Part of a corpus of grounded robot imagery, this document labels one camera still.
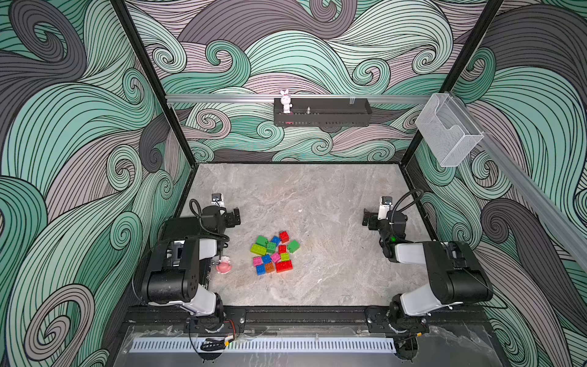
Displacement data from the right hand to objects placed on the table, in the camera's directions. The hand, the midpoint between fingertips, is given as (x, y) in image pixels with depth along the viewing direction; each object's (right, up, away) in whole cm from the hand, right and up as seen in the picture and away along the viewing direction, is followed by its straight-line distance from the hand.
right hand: (375, 209), depth 93 cm
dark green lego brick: (-43, -14, -6) cm, 46 cm away
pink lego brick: (-48, -19, -9) cm, 53 cm away
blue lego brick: (-47, -21, -10) cm, 52 cm away
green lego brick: (-48, -13, -2) cm, 49 cm away
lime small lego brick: (-38, -17, -8) cm, 42 cm away
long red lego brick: (-38, -20, -10) cm, 44 cm away
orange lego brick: (-43, -21, -10) cm, 49 cm away
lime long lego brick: (-48, -15, -6) cm, 51 cm away
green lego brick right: (-35, -14, -5) cm, 38 cm away
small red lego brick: (-38, -11, -3) cm, 40 cm away
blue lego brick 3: (-45, -18, -8) cm, 49 cm away
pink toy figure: (-60, -20, -10) cm, 65 cm away
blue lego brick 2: (-42, -12, -3) cm, 44 cm away
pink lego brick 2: (-41, -17, -8) cm, 46 cm away
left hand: (-63, +1, 0) cm, 63 cm away
